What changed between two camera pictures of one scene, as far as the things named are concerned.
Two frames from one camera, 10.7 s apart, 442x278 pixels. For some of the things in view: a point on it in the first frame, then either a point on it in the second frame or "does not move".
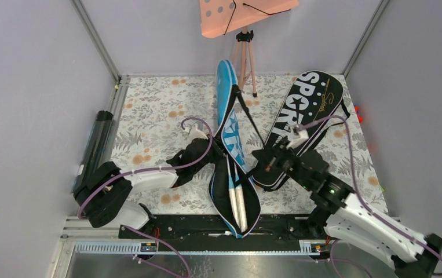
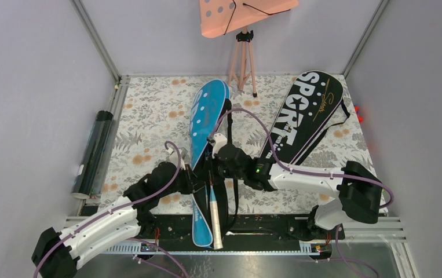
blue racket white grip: [241, 202] → [217, 239]
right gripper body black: [287, 161] → [223, 172]
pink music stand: [221, 17] does not move
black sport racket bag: [313, 103] does not move
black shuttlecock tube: [95, 147] does not move
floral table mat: [156, 112] does not move
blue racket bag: [234, 194] → [207, 105]
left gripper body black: [215, 154] → [184, 183]
